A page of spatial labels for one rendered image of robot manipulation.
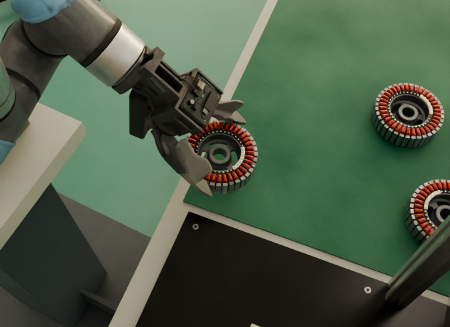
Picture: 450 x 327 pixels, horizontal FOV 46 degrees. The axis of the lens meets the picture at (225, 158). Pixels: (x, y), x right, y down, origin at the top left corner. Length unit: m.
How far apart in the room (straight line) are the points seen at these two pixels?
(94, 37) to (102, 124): 1.20
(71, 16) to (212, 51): 1.38
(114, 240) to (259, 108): 0.83
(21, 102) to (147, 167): 1.06
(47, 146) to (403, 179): 0.58
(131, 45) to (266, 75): 0.36
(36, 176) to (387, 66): 0.64
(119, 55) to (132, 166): 1.10
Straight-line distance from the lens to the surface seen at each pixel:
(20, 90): 0.70
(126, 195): 1.69
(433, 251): 0.61
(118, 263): 1.59
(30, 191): 0.89
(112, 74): 0.67
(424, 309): 0.80
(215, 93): 0.70
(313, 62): 0.99
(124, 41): 0.66
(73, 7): 0.65
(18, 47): 0.72
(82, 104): 1.91
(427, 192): 0.85
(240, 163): 0.76
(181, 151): 0.73
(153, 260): 0.80
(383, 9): 1.11
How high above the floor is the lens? 1.50
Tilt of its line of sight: 60 degrees down
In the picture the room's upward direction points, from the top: straight up
